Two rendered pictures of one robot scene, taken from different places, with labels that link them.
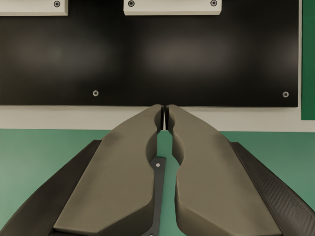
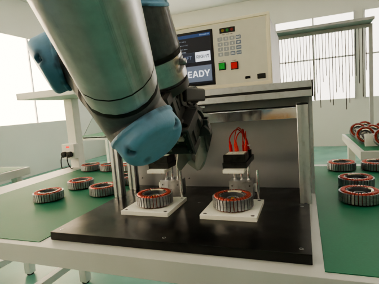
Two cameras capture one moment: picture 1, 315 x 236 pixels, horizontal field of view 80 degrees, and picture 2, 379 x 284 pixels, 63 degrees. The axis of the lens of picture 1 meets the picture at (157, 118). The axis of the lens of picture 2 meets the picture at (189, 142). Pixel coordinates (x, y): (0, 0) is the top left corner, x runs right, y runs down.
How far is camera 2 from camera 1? 0.62 m
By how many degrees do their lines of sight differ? 83
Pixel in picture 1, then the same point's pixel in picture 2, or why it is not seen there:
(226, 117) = (256, 263)
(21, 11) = (145, 212)
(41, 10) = (155, 212)
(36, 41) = (144, 222)
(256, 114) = (282, 265)
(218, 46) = (253, 230)
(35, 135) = not seen: outside the picture
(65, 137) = not seen: outside the picture
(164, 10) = (222, 216)
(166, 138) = not seen: outside the picture
